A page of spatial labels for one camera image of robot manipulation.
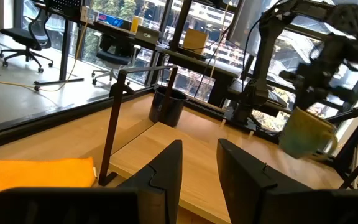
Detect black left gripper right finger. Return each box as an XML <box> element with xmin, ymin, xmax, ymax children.
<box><xmin>216</xmin><ymin>138</ymin><xmax>358</xmax><ymax>224</ymax></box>

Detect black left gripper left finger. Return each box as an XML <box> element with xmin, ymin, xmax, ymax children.
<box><xmin>0</xmin><ymin>139</ymin><xmax>183</xmax><ymax>224</ymax></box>

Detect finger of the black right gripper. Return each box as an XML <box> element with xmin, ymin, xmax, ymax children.
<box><xmin>293</xmin><ymin>89</ymin><xmax>317</xmax><ymax>112</ymax></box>
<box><xmin>333</xmin><ymin>86</ymin><xmax>358</xmax><ymax>106</ymax></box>

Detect green-yellow glazed mug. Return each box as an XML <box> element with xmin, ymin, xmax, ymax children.
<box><xmin>278</xmin><ymin>107</ymin><xmax>338</xmax><ymax>159</ymax></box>

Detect black metal wooden-top shelf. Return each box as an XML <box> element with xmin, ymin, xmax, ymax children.
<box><xmin>98</xmin><ymin>64</ymin><xmax>344</xmax><ymax>224</ymax></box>

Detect black cup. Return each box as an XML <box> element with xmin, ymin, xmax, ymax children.
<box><xmin>148</xmin><ymin>86</ymin><xmax>188</xmax><ymax>128</ymax></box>

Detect dark desk with cardboard box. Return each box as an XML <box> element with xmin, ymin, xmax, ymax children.
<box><xmin>158</xmin><ymin>46</ymin><xmax>244</xmax><ymax>108</ymax></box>

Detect cardboard box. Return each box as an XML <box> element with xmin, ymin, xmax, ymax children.
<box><xmin>182</xmin><ymin>27</ymin><xmax>209</xmax><ymax>55</ymax></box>

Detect orange cloth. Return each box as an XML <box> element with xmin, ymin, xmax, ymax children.
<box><xmin>0</xmin><ymin>157</ymin><xmax>98</xmax><ymax>218</ymax></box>

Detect black white-base office chair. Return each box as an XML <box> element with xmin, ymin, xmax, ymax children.
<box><xmin>91</xmin><ymin>34</ymin><xmax>141</xmax><ymax>85</ymax></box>

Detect grey laptop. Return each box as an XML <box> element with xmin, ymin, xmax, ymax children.
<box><xmin>134</xmin><ymin>24</ymin><xmax>164</xmax><ymax>44</ymax></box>

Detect yellow cup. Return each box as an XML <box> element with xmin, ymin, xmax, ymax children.
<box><xmin>130</xmin><ymin>15</ymin><xmax>144</xmax><ymax>34</ymax></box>

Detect dark desk with black leg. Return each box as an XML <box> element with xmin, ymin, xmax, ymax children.
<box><xmin>32</xmin><ymin>0</ymin><xmax>161</xmax><ymax>86</ymax></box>

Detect blue box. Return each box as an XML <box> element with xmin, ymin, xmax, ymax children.
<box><xmin>97</xmin><ymin>12</ymin><xmax>124</xmax><ymax>28</ymax></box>

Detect white power outlet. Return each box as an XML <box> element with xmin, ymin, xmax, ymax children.
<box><xmin>80</xmin><ymin>5</ymin><xmax>90</xmax><ymax>23</ymax></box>

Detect black mesh office chair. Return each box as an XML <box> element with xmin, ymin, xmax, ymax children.
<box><xmin>0</xmin><ymin>9</ymin><xmax>55</xmax><ymax>74</ymax></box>

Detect black perforated panel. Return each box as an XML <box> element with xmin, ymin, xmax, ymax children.
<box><xmin>45</xmin><ymin>0</ymin><xmax>83</xmax><ymax>18</ymax></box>

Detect black metal frame struts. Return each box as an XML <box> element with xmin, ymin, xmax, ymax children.
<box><xmin>324</xmin><ymin>95</ymin><xmax>358</xmax><ymax>190</ymax></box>

